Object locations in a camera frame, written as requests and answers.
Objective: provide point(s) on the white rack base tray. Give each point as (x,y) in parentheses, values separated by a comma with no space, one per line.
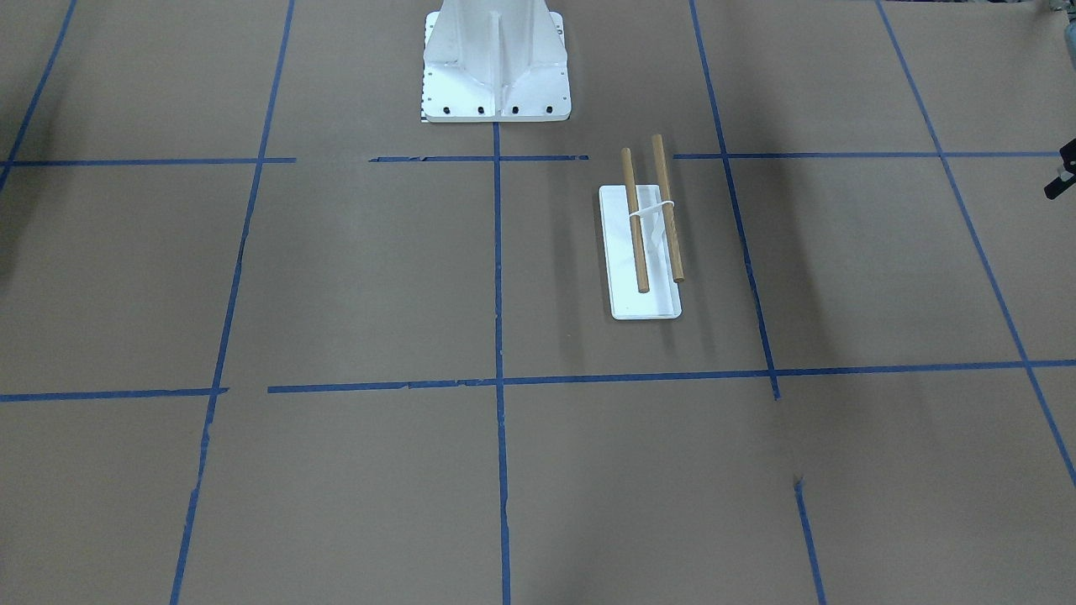
(663,301)

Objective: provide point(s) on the wooden rack upper bar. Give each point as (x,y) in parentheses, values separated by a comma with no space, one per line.
(668,209)

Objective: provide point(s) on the wooden rack bar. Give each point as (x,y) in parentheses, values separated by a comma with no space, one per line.
(636,235)
(668,209)

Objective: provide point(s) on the wooden rack lower bar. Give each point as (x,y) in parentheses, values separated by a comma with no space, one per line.
(636,235)

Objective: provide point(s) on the white pedestal column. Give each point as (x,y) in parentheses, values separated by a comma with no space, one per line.
(495,62)

